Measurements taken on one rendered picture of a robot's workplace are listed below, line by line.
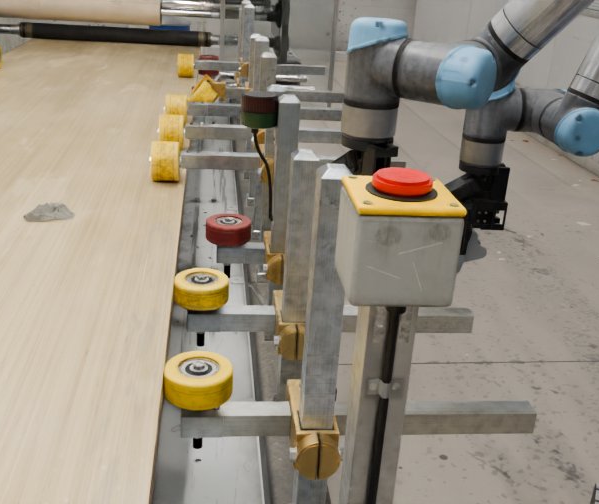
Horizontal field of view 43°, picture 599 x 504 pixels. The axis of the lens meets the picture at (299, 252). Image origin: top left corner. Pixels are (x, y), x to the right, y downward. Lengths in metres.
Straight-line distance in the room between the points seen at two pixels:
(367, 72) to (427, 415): 0.44
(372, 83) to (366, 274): 0.55
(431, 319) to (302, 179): 0.32
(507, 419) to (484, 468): 1.36
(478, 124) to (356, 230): 0.89
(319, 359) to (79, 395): 0.26
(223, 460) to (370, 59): 0.64
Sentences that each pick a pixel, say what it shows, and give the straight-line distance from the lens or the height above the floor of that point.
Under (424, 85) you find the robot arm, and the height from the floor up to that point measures 1.22.
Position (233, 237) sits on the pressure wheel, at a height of 0.89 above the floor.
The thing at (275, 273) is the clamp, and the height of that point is 0.84.
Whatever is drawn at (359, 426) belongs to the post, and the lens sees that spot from 0.57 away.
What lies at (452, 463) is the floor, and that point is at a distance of 2.34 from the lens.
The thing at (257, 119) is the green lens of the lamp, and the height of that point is 1.10.
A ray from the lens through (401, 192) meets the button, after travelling 0.49.
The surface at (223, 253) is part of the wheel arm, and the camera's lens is 1.36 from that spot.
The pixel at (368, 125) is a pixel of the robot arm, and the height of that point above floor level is 1.15.
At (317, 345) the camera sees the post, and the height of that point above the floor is 0.97.
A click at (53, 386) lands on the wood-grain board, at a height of 0.90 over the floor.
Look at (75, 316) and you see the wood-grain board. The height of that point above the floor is 0.90.
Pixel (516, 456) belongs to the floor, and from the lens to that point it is 2.43.
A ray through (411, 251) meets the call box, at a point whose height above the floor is 1.19.
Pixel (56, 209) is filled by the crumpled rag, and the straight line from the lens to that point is 1.39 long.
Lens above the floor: 1.37
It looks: 22 degrees down
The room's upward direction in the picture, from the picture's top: 4 degrees clockwise
